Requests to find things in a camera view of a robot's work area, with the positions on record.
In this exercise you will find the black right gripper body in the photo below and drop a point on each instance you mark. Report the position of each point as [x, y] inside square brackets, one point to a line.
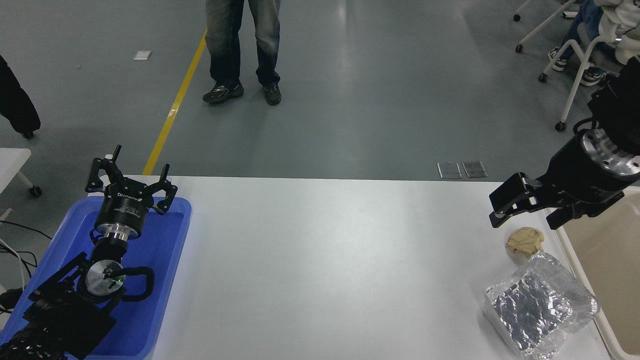
[580, 180]

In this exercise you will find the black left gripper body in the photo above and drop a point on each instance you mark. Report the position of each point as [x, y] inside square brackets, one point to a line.
[122, 210]

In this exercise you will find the silver foil plate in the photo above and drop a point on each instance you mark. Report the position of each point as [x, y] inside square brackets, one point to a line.
[537, 305]

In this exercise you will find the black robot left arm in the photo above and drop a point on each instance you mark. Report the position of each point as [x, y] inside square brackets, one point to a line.
[65, 320]

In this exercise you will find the metal floor plate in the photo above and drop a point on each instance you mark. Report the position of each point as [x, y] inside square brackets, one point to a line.
[449, 170]
[474, 169]

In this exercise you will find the crumpled tan paper ball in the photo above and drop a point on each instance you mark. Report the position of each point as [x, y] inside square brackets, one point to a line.
[525, 241]

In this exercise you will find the blue plastic tray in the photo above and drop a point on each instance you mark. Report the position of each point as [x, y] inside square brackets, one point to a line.
[160, 250]

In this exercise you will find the large pale bin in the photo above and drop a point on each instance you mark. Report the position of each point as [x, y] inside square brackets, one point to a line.
[610, 260]

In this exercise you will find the white side table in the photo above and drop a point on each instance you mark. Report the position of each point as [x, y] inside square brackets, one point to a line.
[11, 162]

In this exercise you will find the person in dark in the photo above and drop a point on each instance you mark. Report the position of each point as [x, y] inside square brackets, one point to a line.
[15, 105]

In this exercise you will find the standing person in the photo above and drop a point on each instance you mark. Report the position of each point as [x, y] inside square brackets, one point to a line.
[225, 45]

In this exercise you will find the seated person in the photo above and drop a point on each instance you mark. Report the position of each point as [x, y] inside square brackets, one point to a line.
[620, 25]

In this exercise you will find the white frame wheeled chair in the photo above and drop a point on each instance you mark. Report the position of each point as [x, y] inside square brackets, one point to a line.
[542, 25]
[575, 85]

